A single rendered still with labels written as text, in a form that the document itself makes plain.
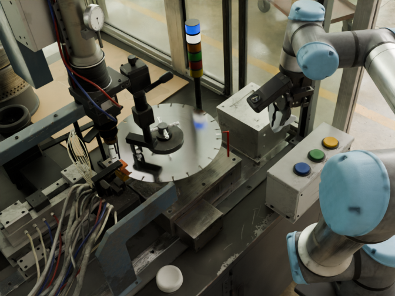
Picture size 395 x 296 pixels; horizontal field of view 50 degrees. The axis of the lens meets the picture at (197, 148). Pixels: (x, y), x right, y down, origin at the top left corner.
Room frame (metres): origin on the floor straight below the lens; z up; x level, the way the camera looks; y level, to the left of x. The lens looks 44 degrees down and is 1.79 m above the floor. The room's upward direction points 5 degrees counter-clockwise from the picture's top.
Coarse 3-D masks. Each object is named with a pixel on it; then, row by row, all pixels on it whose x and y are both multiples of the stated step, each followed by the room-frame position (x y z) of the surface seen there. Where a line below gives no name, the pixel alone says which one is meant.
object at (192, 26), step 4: (188, 20) 1.20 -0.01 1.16; (192, 20) 1.20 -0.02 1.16; (196, 20) 1.20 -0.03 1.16; (188, 24) 1.18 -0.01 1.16; (192, 24) 1.18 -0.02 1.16; (196, 24) 1.17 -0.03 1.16; (188, 28) 1.17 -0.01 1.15; (192, 28) 1.17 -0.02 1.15; (196, 28) 1.17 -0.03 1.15; (188, 32) 1.17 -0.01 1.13; (192, 32) 1.17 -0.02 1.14; (196, 32) 1.17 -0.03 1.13
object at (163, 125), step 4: (160, 120) 0.93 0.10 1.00; (160, 124) 0.91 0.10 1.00; (164, 124) 0.91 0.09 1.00; (172, 124) 0.91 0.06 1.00; (176, 124) 0.91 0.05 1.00; (156, 128) 0.90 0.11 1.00; (160, 128) 0.90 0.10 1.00; (164, 128) 0.89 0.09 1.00; (168, 128) 0.91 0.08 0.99; (160, 132) 0.90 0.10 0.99; (164, 132) 0.88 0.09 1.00; (168, 132) 0.90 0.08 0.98; (168, 136) 0.86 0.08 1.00
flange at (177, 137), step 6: (156, 126) 0.96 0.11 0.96; (174, 126) 0.95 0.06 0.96; (156, 132) 0.91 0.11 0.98; (174, 132) 0.92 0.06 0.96; (180, 132) 0.92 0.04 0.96; (156, 138) 0.90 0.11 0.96; (162, 138) 0.88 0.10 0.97; (174, 138) 0.89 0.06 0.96; (180, 138) 0.89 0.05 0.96; (162, 144) 0.87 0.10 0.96; (168, 144) 0.87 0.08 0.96; (174, 144) 0.87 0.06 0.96; (180, 144) 0.88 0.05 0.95; (156, 150) 0.86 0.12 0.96; (162, 150) 0.85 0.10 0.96; (168, 150) 0.85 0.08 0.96
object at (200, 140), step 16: (160, 112) 1.03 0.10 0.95; (176, 112) 1.02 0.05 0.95; (192, 112) 1.02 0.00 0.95; (128, 128) 0.97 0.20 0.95; (192, 128) 0.94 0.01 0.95; (208, 128) 0.94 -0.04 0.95; (128, 144) 0.90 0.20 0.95; (192, 144) 0.87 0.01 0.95; (208, 144) 0.87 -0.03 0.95; (112, 160) 0.84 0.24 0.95; (128, 160) 0.83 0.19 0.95; (144, 160) 0.83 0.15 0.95; (160, 160) 0.82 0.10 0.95; (176, 160) 0.82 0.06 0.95; (192, 160) 0.81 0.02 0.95; (208, 160) 0.80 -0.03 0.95; (144, 176) 0.77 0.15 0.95; (160, 176) 0.76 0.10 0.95; (176, 176) 0.76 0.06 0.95
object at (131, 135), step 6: (144, 132) 0.83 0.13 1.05; (150, 132) 0.84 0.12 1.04; (126, 138) 0.86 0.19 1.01; (132, 138) 0.85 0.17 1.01; (138, 138) 0.85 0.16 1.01; (144, 138) 0.83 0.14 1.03; (150, 138) 0.83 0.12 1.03; (132, 144) 0.85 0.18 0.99; (138, 144) 0.84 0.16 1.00; (144, 144) 0.83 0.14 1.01; (150, 144) 0.82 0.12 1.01; (156, 144) 0.84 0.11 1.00; (132, 150) 0.85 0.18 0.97
